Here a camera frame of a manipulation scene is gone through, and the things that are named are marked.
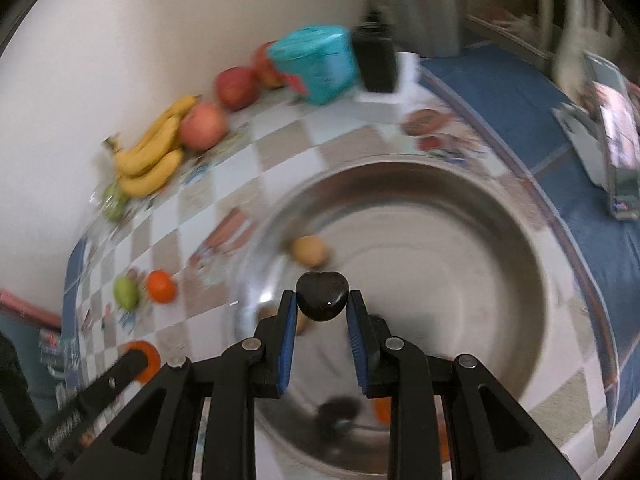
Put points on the steel bowl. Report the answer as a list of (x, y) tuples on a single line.
[(450, 270)]

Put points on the green round fruit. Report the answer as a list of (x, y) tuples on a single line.
[(111, 194), (116, 212)]

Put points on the tablet with stand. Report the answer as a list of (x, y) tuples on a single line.
[(612, 135)]

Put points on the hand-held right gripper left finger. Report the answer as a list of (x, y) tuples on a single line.
[(286, 340)]

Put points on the green pear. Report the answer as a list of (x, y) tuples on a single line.
[(126, 294)]

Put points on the printed checkered tablecloth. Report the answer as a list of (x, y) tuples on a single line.
[(280, 145)]

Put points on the small yellowish fruit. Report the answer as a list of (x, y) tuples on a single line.
[(310, 251)]

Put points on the red apple behind container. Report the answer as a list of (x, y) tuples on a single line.
[(262, 67)]

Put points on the teal box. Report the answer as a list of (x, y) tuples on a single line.
[(315, 60)]

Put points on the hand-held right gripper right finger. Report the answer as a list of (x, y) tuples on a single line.
[(357, 340)]

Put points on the bag of green apples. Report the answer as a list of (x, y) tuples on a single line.
[(100, 210)]

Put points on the black plum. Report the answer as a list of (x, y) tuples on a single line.
[(320, 295)]

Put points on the dark red apple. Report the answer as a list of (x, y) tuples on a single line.
[(235, 87)]

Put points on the glass mug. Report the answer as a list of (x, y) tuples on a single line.
[(55, 355)]

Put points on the orange tangerine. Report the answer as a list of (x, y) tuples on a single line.
[(161, 286), (154, 366)]

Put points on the black box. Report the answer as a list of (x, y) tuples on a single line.
[(377, 60)]

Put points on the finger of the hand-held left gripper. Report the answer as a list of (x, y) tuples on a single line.
[(122, 372)]

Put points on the yellow banana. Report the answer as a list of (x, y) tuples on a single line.
[(147, 155), (167, 115), (150, 180)]

